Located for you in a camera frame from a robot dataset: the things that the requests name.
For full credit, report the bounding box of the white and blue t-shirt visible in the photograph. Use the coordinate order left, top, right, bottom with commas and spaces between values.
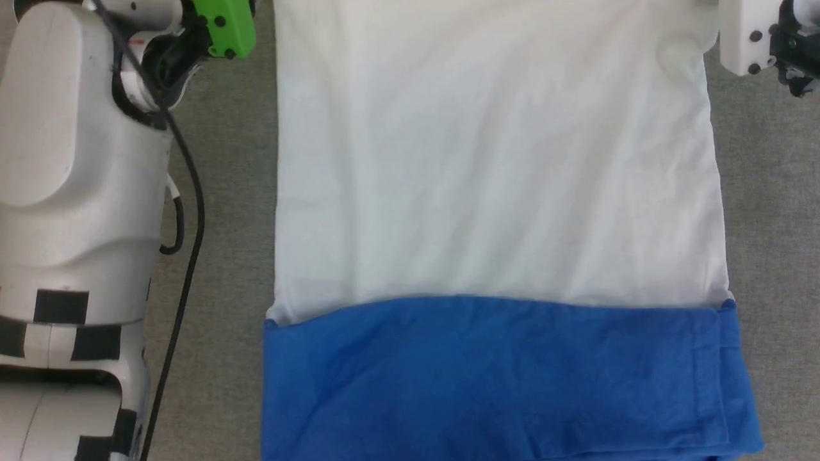
261, 0, 764, 461

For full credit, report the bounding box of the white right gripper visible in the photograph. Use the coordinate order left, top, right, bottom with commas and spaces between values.
717, 0, 780, 77

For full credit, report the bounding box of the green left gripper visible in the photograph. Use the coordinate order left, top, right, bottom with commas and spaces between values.
192, 0, 258, 60

